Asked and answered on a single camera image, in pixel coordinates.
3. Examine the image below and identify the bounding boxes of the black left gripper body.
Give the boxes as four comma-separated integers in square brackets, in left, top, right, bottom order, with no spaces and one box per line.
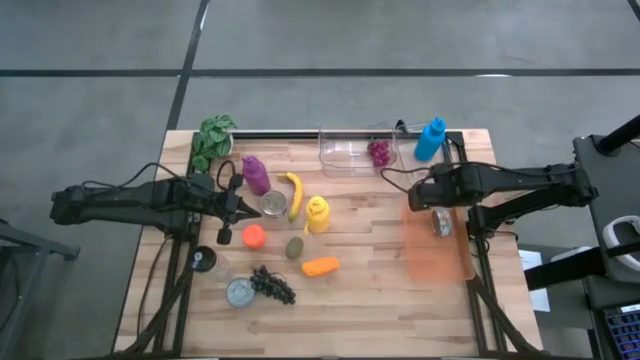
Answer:
[216,173,245,246]

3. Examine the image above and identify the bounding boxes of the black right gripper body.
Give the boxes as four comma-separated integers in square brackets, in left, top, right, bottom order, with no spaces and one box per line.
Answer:
[407,164,471,212]

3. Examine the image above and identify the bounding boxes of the silver tin can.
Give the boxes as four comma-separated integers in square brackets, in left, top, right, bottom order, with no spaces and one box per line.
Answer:
[260,190,289,218]
[226,277,257,309]

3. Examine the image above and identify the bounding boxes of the purple plastic bottle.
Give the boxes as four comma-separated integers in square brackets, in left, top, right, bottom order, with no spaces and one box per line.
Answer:
[241,155,272,197]

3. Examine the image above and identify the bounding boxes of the labelled tuna can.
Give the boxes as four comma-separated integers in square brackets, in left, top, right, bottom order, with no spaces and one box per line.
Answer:
[431,208,454,238]

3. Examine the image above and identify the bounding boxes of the blue plastic bottle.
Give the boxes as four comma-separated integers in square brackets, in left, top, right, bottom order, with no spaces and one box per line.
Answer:
[413,116,448,163]

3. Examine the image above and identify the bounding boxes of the yellow toy banana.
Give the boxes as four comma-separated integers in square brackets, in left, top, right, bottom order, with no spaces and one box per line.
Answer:
[277,171,305,224]

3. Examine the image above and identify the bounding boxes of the brown toy kiwi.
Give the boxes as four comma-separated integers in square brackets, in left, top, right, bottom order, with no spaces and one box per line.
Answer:
[284,236,305,261]

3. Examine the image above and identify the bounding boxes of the red toy grapes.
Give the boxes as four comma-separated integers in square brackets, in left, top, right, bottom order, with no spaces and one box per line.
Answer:
[366,139,392,169]

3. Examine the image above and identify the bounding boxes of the yellow plastic bottle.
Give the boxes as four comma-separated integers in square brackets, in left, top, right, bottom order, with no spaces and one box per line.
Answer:
[303,195,332,236]

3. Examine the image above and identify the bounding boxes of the orange toy fruit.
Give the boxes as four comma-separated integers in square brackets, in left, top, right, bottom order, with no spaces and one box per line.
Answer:
[301,256,341,279]

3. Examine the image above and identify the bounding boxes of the orange round container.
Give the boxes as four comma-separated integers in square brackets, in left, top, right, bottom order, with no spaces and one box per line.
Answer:
[241,224,267,250]

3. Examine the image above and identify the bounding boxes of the clear plastic bin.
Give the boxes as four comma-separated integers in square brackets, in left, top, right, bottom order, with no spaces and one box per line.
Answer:
[393,122,464,196]
[318,128,399,179]

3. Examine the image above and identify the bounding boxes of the orange translucent bin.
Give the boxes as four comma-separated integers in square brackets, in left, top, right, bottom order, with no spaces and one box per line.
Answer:
[401,202,476,282]

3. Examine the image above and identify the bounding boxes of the potted green plant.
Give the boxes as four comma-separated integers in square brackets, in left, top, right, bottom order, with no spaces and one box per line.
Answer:
[191,114,239,174]

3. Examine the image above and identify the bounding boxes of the black toy grapes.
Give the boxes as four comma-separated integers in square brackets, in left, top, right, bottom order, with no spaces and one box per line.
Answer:
[248,264,297,306]

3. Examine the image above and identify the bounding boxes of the white paper sheet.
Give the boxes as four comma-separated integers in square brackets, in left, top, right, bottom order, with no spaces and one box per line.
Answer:
[517,248,551,314]

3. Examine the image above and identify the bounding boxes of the black desk beam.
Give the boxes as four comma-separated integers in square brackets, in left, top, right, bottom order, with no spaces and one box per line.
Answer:
[523,243,640,292]

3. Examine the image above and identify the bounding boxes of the white curved object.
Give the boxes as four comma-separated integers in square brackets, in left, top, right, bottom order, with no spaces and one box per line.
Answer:
[601,214,640,251]

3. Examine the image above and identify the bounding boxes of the black operator desk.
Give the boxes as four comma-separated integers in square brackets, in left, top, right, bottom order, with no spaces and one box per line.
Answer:
[572,133,640,311]

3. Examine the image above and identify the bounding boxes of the black slanted bar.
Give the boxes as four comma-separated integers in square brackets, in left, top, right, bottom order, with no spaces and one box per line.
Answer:
[595,113,640,157]

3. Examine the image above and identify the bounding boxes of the grey metal stand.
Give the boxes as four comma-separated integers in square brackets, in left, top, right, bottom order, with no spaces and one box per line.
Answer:
[0,218,81,360]

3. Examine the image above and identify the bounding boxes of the lit keyboard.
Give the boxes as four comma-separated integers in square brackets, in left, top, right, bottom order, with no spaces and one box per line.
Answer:
[602,302,640,360]

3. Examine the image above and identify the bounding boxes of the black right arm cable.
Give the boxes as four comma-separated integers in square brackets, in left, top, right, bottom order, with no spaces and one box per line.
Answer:
[379,159,581,196]

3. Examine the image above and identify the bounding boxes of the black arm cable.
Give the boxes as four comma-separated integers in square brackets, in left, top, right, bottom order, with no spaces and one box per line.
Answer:
[379,159,581,196]
[79,159,237,192]

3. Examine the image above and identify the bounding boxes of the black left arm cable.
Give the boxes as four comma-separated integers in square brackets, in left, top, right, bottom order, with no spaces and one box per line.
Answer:
[79,159,237,192]

